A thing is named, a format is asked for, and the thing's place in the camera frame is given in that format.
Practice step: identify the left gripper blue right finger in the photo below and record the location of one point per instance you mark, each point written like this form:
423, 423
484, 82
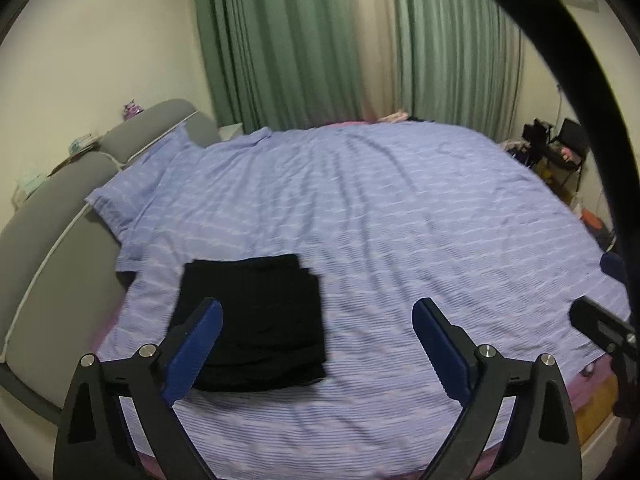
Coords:
450, 350

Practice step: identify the purple striped pillow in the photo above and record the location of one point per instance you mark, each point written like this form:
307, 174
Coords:
133, 202

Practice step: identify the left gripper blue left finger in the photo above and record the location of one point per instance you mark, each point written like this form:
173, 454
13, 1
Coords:
186, 347

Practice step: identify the black folding chair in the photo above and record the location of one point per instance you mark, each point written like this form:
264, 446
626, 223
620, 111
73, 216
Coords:
568, 150

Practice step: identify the grey padded headboard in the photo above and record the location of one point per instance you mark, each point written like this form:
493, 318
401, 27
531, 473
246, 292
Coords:
37, 227

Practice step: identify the black pants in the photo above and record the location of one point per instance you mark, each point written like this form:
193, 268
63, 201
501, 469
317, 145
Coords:
272, 334

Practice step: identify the green curtain right panel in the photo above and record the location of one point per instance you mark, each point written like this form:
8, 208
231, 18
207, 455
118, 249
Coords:
459, 62

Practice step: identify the green curtain left panel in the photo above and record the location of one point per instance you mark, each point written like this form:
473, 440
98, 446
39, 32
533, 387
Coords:
282, 64

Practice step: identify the beige sheer curtain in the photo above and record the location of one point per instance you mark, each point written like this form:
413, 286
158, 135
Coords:
375, 30

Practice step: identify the green curtain panel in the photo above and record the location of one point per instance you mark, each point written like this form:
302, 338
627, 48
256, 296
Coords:
459, 62
282, 64

